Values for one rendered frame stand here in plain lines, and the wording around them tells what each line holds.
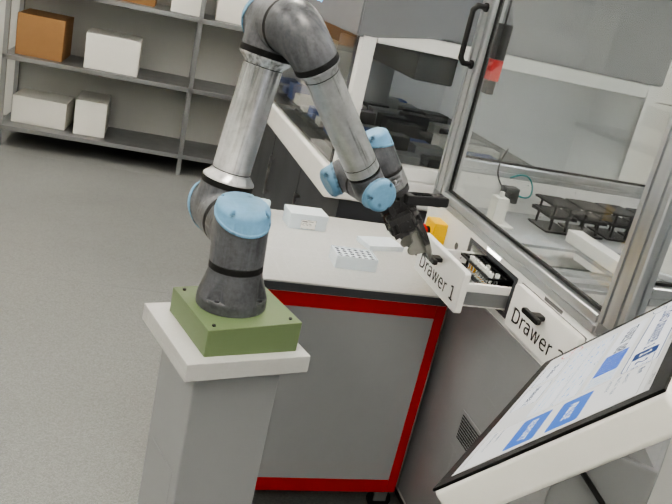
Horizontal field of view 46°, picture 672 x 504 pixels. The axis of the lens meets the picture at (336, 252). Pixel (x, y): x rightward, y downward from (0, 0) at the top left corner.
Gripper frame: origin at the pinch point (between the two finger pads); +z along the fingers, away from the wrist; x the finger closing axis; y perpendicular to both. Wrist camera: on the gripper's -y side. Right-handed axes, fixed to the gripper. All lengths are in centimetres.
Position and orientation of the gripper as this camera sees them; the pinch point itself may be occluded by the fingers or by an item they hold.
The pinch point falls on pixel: (427, 250)
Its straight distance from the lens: 201.6
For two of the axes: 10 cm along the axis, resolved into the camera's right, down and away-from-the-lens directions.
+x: 2.5, 3.7, -9.0
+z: 3.7, 8.2, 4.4
